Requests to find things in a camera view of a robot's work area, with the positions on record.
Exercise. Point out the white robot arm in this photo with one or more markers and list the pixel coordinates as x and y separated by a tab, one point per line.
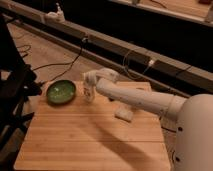
193	115

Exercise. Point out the wooden cutting board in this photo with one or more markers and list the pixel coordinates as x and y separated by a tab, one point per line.
82	136

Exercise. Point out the green bowl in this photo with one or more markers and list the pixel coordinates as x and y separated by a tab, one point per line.
61	92

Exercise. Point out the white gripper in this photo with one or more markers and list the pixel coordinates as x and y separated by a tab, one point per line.
92	77

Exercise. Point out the long metal rail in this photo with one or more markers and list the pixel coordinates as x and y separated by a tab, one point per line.
171	50

